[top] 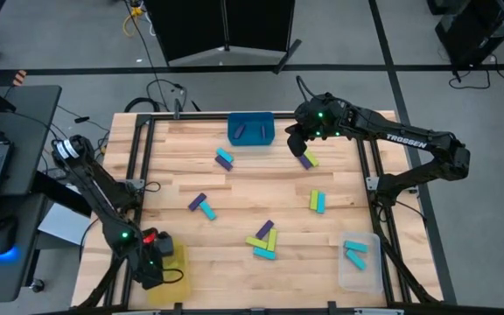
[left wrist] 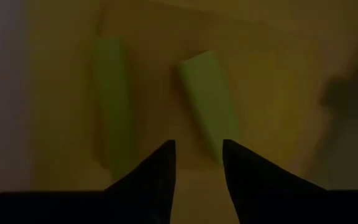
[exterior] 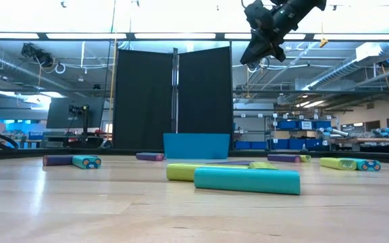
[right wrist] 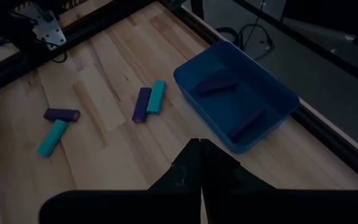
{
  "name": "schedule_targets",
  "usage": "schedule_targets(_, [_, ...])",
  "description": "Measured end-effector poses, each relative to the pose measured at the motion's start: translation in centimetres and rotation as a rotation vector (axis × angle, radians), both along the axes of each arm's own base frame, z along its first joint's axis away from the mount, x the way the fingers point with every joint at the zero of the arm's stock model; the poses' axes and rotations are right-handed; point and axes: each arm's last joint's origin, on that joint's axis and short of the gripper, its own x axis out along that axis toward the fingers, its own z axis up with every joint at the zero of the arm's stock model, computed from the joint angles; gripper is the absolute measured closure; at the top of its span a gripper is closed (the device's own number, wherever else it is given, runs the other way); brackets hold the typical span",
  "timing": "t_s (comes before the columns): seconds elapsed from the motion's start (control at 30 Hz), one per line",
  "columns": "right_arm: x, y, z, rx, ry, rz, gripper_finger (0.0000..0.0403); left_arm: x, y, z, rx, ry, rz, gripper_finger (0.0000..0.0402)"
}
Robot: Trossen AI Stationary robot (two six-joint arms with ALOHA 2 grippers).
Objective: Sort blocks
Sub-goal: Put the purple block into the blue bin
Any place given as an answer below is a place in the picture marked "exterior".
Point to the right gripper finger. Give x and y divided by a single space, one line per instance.
252 54

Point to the purple foam block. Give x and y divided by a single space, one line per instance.
149 156
282 158
57 160
231 162

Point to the teal foam block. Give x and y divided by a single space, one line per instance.
86 162
248 182
368 165

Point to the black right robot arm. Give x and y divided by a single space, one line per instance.
307 8

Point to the yellow hanging pendant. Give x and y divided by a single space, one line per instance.
323 42

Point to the black beam with light strips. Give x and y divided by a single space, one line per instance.
181 36

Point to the blue bin shelving rack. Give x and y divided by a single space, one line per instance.
287 144

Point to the blue plastic bin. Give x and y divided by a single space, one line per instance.
196 146

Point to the black folding screen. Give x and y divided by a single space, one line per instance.
140 108

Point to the wooden workbench with cobots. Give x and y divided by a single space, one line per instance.
377 140

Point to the black monitor on stand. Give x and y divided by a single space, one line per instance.
59 114

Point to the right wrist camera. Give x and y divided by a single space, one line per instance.
257 15

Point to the silver ventilation duct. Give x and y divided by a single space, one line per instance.
336 76

